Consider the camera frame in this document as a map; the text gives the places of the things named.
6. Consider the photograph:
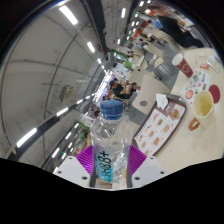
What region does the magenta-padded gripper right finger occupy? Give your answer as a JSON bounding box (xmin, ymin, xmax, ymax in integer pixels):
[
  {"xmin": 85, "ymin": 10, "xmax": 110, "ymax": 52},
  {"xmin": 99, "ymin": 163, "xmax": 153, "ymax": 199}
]
[{"xmin": 125, "ymin": 144, "xmax": 166, "ymax": 188}]

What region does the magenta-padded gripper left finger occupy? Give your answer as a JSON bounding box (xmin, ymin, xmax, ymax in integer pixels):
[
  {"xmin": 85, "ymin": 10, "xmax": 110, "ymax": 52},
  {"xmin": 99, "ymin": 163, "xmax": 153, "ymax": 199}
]
[{"xmin": 53, "ymin": 144, "xmax": 98, "ymax": 188}]

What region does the clear water bottle blue cap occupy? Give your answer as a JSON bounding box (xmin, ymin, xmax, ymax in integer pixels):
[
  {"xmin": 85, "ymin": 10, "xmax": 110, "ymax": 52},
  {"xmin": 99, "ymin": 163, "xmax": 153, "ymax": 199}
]
[{"xmin": 89, "ymin": 99, "xmax": 134, "ymax": 184}]

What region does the brown food tray paper liner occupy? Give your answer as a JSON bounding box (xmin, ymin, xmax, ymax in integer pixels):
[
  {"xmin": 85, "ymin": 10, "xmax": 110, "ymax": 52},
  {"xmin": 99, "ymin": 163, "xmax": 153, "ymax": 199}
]
[{"xmin": 132, "ymin": 93, "xmax": 188, "ymax": 158}]

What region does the white folded napkin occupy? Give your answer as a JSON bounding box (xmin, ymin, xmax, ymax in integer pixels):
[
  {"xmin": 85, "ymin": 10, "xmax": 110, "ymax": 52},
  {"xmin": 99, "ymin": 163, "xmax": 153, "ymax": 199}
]
[{"xmin": 155, "ymin": 93, "xmax": 170, "ymax": 110}]

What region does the ceiling air conditioner unit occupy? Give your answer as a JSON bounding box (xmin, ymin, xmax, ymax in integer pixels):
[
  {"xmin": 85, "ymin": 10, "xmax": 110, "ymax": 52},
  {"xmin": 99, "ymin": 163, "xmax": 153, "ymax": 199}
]
[{"xmin": 59, "ymin": 84, "xmax": 76, "ymax": 103}]

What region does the cream chair with round hole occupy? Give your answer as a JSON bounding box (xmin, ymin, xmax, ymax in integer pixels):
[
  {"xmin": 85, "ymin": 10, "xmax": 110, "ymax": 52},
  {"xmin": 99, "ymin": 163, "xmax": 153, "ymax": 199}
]
[{"xmin": 131, "ymin": 73, "xmax": 172, "ymax": 116}]

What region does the colourful printed sticker sheet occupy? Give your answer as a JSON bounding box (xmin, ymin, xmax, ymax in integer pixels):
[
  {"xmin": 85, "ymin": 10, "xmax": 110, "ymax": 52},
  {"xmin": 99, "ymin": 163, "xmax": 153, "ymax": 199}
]
[{"xmin": 180, "ymin": 68, "xmax": 212, "ymax": 107}]

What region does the flat round red coaster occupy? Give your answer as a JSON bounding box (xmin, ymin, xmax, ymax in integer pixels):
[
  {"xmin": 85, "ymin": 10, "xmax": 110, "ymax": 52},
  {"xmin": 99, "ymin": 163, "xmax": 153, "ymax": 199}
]
[{"xmin": 208, "ymin": 84, "xmax": 222, "ymax": 104}]

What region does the red paper cup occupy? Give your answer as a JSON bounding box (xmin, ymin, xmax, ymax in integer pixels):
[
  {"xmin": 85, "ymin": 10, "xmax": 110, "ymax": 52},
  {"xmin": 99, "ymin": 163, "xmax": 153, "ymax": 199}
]
[{"xmin": 171, "ymin": 52, "xmax": 195, "ymax": 79}]

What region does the white wet wipe packet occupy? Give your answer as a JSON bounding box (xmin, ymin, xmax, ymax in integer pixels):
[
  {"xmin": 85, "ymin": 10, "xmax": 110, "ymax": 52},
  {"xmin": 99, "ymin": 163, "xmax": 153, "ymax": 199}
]
[{"xmin": 205, "ymin": 54, "xmax": 222, "ymax": 74}]

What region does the crumpled white tissue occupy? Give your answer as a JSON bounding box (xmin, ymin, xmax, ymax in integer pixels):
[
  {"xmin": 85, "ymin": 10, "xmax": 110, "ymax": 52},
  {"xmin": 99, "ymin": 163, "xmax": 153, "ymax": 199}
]
[{"xmin": 196, "ymin": 49, "xmax": 208, "ymax": 58}]

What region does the ceiling strip lights group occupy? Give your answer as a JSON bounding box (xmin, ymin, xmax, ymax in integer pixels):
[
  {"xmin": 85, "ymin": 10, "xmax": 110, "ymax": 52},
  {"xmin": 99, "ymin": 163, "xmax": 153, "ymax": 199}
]
[{"xmin": 14, "ymin": 0, "xmax": 154, "ymax": 174}]

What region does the cream mug brown handle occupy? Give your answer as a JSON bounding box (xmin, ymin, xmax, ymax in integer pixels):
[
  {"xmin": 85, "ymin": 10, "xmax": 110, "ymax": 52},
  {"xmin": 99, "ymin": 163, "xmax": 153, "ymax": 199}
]
[{"xmin": 187, "ymin": 89, "xmax": 215, "ymax": 132}]

